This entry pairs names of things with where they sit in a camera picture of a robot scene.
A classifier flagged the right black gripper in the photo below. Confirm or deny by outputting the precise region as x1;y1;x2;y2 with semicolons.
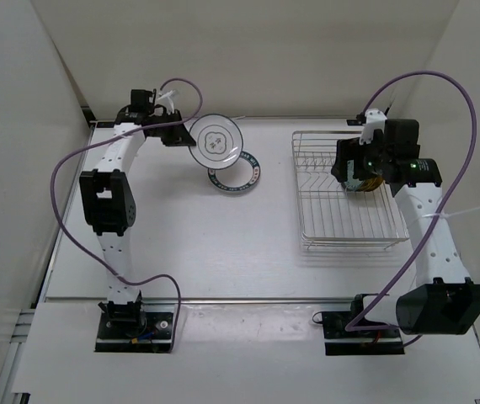
331;133;392;183

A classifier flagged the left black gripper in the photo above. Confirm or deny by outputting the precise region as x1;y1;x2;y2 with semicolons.
149;109;197;146

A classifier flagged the light blue patterned plate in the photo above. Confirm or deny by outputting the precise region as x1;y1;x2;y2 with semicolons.
341;160;368;192

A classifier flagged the white plate teal line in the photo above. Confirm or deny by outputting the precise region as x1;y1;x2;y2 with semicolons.
189;114;243;170

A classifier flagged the orange sunburst white plate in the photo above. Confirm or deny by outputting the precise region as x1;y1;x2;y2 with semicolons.
210;178;258;197

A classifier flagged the dark blue rim plate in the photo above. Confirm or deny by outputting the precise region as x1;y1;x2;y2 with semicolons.
207;151;261;187

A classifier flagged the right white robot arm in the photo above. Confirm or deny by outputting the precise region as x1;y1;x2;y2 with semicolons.
331;119;480;337

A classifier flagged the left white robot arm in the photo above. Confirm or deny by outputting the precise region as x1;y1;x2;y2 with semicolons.
79;89;196;337

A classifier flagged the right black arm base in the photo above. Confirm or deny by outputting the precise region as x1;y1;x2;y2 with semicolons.
312;311;404;356

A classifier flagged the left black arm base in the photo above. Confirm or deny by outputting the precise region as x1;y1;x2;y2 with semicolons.
94;301;174;354

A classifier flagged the yellow patterned plate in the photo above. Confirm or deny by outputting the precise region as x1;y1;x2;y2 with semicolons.
372;176;385;189
358;176;384;192

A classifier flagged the left dark label sticker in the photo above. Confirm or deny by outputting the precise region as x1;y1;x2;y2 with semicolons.
96;122;115;129

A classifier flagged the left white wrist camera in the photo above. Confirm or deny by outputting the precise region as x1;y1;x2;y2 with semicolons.
155;89;179;114

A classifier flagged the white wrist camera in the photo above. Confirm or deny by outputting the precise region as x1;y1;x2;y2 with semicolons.
356;109;387;146
155;89;179;114

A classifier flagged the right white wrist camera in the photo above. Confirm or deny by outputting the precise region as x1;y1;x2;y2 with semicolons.
356;109;387;146

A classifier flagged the metal wire dish rack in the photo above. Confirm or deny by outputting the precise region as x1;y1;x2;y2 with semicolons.
291;130;408;253

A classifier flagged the aluminium table rail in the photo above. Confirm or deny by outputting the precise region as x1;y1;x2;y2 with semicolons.
44;297;354;305

